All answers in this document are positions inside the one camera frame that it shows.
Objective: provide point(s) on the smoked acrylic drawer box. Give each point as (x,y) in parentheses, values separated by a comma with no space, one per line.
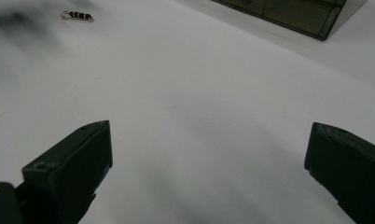
(294,15)

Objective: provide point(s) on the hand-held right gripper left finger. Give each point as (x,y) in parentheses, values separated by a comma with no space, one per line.
(70,168)

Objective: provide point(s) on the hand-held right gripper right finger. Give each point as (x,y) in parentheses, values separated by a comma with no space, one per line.
(350,168)

